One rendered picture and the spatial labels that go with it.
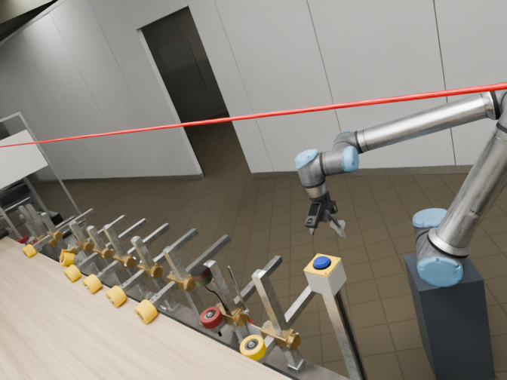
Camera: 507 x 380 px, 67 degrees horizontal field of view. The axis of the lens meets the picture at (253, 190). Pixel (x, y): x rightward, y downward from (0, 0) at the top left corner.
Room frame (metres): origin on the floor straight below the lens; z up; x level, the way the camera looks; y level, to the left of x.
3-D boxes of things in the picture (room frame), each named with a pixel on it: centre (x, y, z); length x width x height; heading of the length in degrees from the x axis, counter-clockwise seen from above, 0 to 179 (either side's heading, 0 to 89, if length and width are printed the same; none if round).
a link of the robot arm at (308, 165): (1.31, -0.23, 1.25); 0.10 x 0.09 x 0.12; 63
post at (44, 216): (2.50, 1.38, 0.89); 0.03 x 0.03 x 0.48; 41
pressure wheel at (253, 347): (0.94, 0.18, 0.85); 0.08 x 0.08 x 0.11
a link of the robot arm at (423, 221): (1.29, -0.64, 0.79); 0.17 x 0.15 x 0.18; 153
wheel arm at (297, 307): (1.07, 0.03, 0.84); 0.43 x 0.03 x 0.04; 131
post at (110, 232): (1.74, 0.73, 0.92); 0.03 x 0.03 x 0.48; 41
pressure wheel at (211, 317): (1.16, 0.31, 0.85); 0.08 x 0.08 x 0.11
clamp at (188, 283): (1.38, 0.42, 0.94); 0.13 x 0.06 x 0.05; 41
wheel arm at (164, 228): (1.81, 0.71, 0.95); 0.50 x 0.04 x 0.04; 131
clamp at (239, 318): (1.18, 0.26, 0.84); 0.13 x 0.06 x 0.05; 41
